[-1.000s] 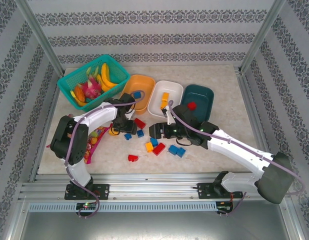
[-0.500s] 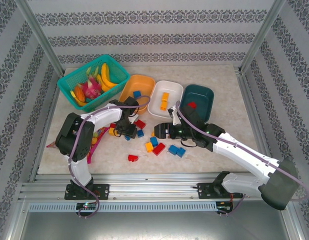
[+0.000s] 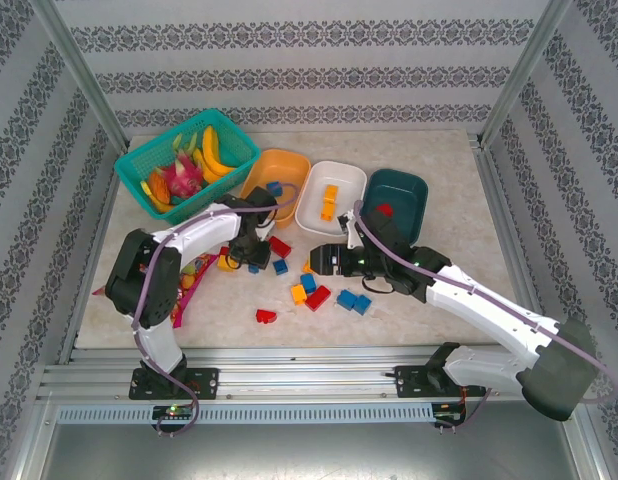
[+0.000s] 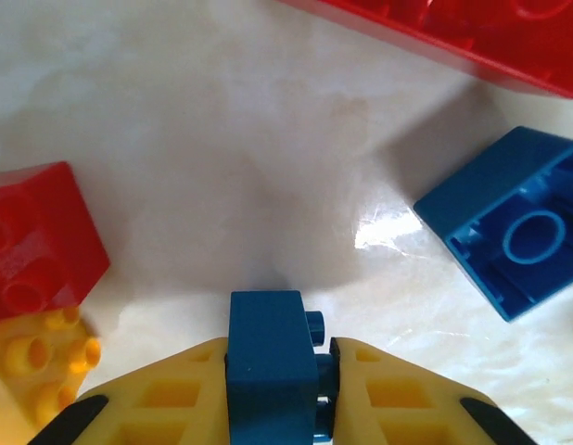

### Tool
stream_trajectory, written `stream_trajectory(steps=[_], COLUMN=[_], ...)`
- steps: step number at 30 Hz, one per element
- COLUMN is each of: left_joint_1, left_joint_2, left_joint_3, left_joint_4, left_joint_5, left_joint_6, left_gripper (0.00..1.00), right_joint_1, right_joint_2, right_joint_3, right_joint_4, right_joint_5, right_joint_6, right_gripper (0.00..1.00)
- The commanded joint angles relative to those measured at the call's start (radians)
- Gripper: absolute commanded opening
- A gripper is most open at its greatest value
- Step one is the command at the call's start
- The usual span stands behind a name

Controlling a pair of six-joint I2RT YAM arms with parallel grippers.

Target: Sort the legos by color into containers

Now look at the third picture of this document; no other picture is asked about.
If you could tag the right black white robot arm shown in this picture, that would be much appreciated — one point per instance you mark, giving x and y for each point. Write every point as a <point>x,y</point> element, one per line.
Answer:
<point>489,312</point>

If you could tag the pink toy dragon fruit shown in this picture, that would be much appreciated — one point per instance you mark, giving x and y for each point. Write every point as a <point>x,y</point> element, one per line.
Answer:
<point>181,177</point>

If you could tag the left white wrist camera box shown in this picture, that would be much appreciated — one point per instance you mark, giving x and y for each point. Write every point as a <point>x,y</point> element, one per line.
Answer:
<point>265,233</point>

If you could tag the orange lego brick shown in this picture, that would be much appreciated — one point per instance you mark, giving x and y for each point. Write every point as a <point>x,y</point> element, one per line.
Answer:
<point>331,193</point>
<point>306,268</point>

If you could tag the orange toy fruit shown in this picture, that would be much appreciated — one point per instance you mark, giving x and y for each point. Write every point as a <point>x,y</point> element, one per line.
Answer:
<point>159,187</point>

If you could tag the aluminium side rail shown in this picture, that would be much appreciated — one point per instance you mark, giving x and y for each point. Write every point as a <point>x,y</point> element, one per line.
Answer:
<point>494,200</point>
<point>95,235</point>

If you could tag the aluminium frame post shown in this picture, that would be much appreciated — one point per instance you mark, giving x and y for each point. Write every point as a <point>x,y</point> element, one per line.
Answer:
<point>79,75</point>
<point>526,70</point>

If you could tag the white plastic container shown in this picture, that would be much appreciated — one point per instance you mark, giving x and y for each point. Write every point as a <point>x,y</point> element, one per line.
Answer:
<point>339,175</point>

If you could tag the yellow toy fruit slice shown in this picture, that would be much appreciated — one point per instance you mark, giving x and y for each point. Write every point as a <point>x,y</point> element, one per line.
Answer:
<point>161,205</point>

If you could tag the small circuit board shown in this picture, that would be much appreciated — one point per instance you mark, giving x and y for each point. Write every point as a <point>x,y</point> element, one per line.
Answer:
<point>449,416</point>
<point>173,411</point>

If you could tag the yellow toy banana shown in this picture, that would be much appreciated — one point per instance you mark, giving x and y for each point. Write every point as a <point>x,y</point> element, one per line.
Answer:
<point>211,150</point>
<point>205,169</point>

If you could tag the blue lego brick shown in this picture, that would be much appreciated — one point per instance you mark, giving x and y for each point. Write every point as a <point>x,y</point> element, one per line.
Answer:
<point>273,188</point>
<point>346,299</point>
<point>362,304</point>
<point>308,283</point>
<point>280,267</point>
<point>253,270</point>

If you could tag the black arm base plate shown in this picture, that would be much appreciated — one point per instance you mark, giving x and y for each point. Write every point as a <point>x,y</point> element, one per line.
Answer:
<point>206,382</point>
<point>409,382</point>

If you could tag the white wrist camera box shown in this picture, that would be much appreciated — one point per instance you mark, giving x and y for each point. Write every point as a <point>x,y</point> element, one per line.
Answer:
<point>350,226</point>
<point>265,233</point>

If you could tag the aluminium mounting rail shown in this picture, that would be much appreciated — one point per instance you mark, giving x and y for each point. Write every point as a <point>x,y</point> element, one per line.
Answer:
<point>309,375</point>

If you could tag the colourful candy bag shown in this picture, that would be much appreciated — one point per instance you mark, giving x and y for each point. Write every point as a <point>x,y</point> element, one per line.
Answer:
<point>189,287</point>

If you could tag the orange plastic container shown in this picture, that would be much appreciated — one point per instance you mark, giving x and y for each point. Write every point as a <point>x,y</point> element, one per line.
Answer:
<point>284,167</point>

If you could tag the yellow lego brick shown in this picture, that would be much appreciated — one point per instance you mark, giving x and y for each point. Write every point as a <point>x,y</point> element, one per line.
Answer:
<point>224,263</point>
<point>327,210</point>
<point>298,294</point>

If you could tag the red rounded lego piece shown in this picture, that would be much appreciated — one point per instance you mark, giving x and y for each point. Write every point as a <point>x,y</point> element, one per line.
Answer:
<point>265,316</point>

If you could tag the dark teal plastic container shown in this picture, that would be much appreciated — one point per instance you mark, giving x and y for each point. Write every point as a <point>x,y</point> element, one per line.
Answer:
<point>399,187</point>

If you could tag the teal plastic mesh basket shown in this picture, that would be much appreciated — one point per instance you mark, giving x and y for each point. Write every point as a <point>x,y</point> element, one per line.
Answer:
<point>229,131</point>

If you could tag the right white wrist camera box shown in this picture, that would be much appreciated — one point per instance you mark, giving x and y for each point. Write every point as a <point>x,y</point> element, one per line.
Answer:
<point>350,226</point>

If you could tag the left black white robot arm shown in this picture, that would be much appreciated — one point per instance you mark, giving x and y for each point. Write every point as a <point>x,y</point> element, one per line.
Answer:
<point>204,232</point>

